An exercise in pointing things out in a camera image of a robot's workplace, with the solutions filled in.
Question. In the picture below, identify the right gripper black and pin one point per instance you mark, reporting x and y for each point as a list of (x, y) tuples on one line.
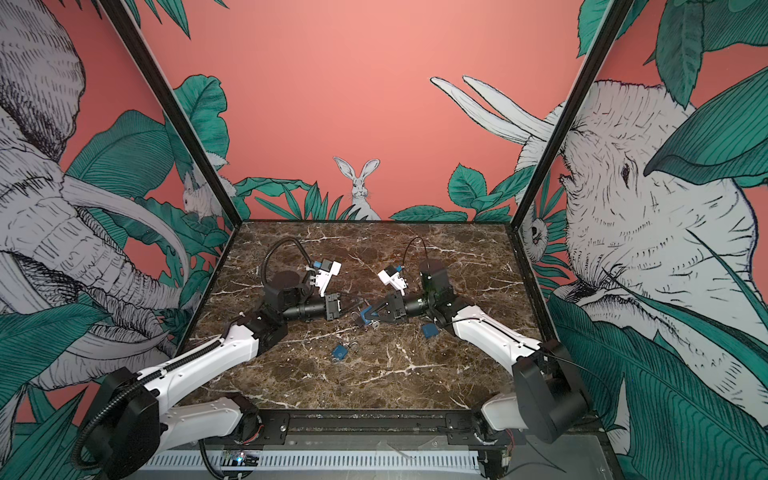
[(397, 305)]

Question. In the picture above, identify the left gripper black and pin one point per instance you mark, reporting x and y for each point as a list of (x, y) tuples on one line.
[(332, 307)]

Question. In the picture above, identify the blue padlock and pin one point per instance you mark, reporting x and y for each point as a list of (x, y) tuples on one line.
[(342, 351), (363, 318), (429, 330)]

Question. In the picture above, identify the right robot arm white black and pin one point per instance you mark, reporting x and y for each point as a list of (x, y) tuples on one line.
[(549, 395)]

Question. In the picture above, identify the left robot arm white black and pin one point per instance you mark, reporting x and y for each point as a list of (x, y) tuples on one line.
[(137, 415)]

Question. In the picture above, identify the small green circuit board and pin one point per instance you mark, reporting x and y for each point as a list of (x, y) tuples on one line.
[(239, 459)]

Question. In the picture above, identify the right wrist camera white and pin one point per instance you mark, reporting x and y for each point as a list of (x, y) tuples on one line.
[(392, 276)]

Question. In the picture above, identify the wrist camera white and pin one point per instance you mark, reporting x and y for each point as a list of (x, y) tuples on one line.
[(392, 276), (321, 273)]

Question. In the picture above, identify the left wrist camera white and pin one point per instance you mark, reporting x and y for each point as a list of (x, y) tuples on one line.
[(321, 273)]

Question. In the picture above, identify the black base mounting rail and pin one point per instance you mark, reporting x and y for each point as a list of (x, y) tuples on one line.
[(457, 427)]

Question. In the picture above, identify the white slotted cable duct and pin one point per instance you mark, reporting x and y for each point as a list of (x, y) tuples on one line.
[(366, 460)]

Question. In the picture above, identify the left black corner post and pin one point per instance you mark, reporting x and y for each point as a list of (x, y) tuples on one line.
[(128, 31)]

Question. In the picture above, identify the black corner post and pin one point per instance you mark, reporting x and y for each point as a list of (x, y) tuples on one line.
[(612, 21), (128, 31)]

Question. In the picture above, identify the right black corner post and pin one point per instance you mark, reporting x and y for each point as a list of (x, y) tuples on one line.
[(612, 21)]

